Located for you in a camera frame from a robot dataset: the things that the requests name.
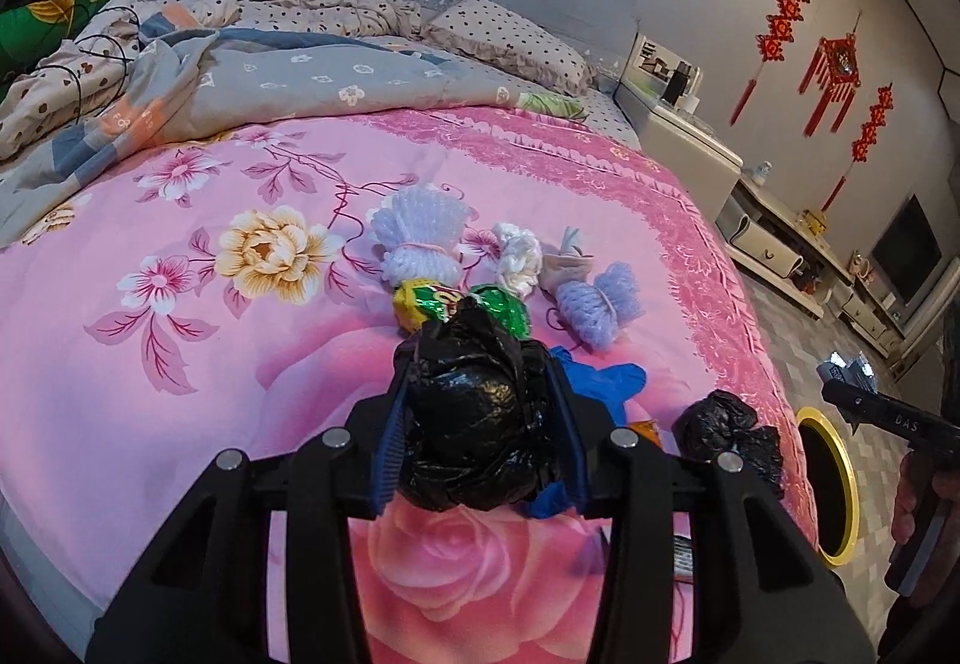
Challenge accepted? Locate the black television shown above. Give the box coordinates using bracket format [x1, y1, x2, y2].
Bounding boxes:
[871, 194, 942, 304]

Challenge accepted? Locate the right hand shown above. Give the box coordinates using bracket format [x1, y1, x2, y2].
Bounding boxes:
[890, 447, 960, 609]

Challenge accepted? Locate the white plastic wrap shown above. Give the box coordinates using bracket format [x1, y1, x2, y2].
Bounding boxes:
[493, 222, 544, 300]

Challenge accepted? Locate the large white foam net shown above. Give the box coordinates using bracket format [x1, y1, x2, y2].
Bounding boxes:
[371, 185, 470, 289]

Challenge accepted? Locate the green foil wrapper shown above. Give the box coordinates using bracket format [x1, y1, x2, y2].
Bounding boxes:
[469, 284, 532, 341]

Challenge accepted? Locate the blue plastic bag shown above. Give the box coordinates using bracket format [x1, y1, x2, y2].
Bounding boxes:
[524, 345, 647, 519]

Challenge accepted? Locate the polka dot bedsheet blanket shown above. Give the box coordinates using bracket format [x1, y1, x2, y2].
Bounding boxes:
[2, 0, 434, 162]

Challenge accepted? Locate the purple foam net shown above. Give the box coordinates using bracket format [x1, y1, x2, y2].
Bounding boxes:
[555, 261, 643, 352]

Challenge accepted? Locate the orange snack wrapper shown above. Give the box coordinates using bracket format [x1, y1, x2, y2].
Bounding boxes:
[628, 420, 662, 448]

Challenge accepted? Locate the red chinese knot decoration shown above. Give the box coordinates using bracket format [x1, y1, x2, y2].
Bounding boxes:
[797, 14, 861, 137]

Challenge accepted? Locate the beige grey sock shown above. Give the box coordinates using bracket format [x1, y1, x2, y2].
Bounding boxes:
[539, 227, 594, 297]

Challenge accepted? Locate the white bedside cabinet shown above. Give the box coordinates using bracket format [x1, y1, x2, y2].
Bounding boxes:
[613, 34, 743, 221]

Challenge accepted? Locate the grey floral quilt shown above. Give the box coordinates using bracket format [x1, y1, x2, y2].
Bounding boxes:
[2, 27, 583, 247]

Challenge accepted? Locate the polka dot pillow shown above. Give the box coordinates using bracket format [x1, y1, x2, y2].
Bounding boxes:
[421, 0, 592, 97]

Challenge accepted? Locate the yellow green snack wrapper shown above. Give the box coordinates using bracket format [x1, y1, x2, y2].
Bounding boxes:
[392, 279, 464, 334]

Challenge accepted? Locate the black plastic bag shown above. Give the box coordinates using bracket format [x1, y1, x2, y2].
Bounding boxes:
[394, 297, 562, 513]
[672, 389, 784, 500]

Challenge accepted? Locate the white tv console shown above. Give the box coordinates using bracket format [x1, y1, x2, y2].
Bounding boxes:
[716, 172, 905, 360]

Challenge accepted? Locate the red character string left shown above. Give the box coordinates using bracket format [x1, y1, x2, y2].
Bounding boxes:
[727, 0, 814, 128]

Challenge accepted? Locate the pink floral bedspread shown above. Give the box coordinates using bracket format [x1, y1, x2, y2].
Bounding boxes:
[2, 109, 817, 653]

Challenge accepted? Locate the yellow rimmed trash bin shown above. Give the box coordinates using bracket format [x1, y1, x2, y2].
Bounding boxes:
[796, 407, 861, 570]

